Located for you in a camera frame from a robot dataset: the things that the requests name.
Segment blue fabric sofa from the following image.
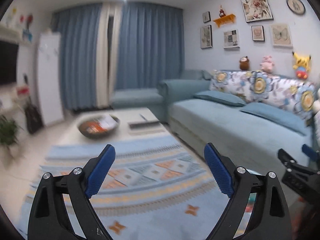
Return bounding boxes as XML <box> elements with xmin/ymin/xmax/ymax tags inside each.
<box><xmin>111</xmin><ymin>71</ymin><xmax>316</xmax><ymax>173</ymax></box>

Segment blue seat cushion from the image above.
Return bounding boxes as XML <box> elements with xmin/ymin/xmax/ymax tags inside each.
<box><xmin>240</xmin><ymin>102</ymin><xmax>307</xmax><ymax>136</ymax></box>
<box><xmin>193</xmin><ymin>90</ymin><xmax>247</xmax><ymax>107</ymax></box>

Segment floral sofa back cushion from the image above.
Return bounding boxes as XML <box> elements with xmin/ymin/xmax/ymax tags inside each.
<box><xmin>209</xmin><ymin>70</ymin><xmax>316</xmax><ymax>122</ymax></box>

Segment yellow pikachu plush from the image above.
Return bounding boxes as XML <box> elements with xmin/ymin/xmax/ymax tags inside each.
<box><xmin>292</xmin><ymin>51</ymin><xmax>311</xmax><ymax>80</ymax></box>

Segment pink pig plush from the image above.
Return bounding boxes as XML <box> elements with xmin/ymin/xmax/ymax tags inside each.
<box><xmin>260</xmin><ymin>56</ymin><xmax>274</xmax><ymax>74</ymax></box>

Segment green potted plant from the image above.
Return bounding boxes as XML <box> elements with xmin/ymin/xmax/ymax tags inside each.
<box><xmin>0</xmin><ymin>115</ymin><xmax>20</xmax><ymax>147</ymax></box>

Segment black acoustic guitar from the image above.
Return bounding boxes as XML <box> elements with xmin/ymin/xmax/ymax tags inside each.
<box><xmin>23</xmin><ymin>73</ymin><xmax>43</xmax><ymax>134</ymax></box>

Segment blue patterned rug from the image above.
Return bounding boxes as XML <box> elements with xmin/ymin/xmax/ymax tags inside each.
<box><xmin>18</xmin><ymin>135</ymin><xmax>253</xmax><ymax>240</ymax></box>

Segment dark oval bowl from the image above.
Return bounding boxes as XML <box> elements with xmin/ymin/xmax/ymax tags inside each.
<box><xmin>78</xmin><ymin>114</ymin><xmax>120</xmax><ymax>139</ymax></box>

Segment brown monkey plush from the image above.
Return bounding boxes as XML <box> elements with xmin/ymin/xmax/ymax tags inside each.
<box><xmin>239</xmin><ymin>56</ymin><xmax>250</xmax><ymax>71</ymax></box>

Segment white tv shelf unit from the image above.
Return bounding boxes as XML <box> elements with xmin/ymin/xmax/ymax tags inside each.
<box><xmin>1</xmin><ymin>24</ymin><xmax>33</xmax><ymax>114</ymax></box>

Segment framed butterfly picture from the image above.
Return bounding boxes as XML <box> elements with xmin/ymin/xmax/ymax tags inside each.
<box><xmin>270</xmin><ymin>23</ymin><xmax>293</xmax><ymax>48</ymax></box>

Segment white coffee table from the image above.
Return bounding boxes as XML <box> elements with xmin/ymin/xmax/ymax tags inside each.
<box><xmin>57</xmin><ymin>108</ymin><xmax>169</xmax><ymax>146</ymax></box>

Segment white standing air conditioner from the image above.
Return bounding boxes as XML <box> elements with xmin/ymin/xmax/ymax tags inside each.
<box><xmin>37</xmin><ymin>33</ymin><xmax>64</xmax><ymax>126</ymax></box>

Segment black television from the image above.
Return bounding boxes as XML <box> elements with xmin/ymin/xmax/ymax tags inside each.
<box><xmin>0</xmin><ymin>41</ymin><xmax>19</xmax><ymax>86</ymax></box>

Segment blue window curtains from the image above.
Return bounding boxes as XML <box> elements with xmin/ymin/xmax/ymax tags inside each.
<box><xmin>51</xmin><ymin>2</ymin><xmax>184</xmax><ymax>111</ymax></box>

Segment round wall clock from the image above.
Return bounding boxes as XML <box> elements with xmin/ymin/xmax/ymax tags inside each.
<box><xmin>286</xmin><ymin>0</ymin><xmax>305</xmax><ymax>16</ymax></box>

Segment yellow wall shelf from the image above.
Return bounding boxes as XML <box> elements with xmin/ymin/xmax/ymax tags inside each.
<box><xmin>213</xmin><ymin>14</ymin><xmax>236</xmax><ymax>28</ymax></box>

